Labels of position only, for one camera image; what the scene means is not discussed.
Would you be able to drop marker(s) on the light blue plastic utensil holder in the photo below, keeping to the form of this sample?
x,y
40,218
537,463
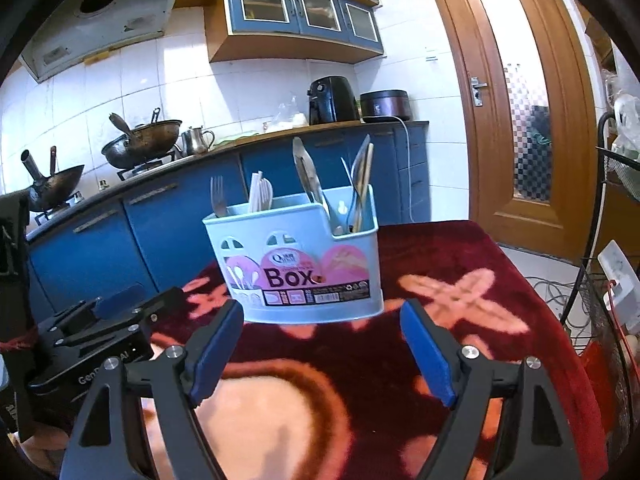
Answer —
x,y
250,240

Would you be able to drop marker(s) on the white plastic spoon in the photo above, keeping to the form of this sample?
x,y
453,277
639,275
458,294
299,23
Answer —
x,y
267,195

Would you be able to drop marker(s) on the white power strip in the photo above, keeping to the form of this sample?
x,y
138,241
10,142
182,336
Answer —
x,y
617,275

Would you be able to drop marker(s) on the blue glass-door wall cabinet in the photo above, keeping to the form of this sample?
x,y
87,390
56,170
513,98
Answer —
x,y
300,10

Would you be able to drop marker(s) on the black air fryer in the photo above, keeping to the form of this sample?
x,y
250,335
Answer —
x,y
330,102

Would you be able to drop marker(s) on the metal pitcher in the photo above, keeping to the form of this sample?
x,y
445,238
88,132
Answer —
x,y
196,142

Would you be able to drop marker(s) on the large black wok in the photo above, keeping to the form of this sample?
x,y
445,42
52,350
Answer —
x,y
145,147

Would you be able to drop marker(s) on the gas stove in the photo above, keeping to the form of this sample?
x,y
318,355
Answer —
x,y
150,166

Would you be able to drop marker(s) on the white plastic bag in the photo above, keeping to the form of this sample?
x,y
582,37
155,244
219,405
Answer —
x,y
627,120

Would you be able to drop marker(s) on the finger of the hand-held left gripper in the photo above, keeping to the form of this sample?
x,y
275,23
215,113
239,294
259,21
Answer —
x,y
155,310
120,300

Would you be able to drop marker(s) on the wooden chopstick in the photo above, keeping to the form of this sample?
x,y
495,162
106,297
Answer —
x,y
370,170

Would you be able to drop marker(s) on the white plastic fork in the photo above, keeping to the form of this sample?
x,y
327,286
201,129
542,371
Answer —
x,y
255,192

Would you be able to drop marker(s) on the blue kitchen base cabinets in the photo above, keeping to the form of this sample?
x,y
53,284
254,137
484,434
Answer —
x,y
165,230

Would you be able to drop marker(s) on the red and pink printed blanket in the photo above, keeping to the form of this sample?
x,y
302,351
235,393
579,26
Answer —
x,y
450,270

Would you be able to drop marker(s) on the wooden shelf unit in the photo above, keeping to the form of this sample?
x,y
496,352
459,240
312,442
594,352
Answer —
x,y
602,45

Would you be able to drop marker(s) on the wooden door with glass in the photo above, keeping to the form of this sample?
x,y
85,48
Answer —
x,y
450,110

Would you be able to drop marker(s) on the grey range hood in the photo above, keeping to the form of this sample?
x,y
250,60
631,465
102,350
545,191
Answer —
x,y
75,35

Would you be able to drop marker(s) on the metal knife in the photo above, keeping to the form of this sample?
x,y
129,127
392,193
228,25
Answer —
x,y
361,160

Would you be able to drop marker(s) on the dark rice cooker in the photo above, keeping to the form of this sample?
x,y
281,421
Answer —
x,y
385,106

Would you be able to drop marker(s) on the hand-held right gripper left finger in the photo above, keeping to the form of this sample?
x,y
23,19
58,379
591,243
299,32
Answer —
x,y
215,350

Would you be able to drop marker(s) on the small black wok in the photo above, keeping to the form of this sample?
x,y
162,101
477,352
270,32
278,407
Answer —
x,y
55,190

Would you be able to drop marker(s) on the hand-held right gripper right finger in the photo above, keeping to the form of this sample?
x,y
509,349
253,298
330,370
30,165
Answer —
x,y
425,355

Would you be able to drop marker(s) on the metal spatula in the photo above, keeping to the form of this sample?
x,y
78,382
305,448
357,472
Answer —
x,y
121,125

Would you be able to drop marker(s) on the dark upright object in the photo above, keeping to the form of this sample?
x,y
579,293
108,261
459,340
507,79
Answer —
x,y
15,270

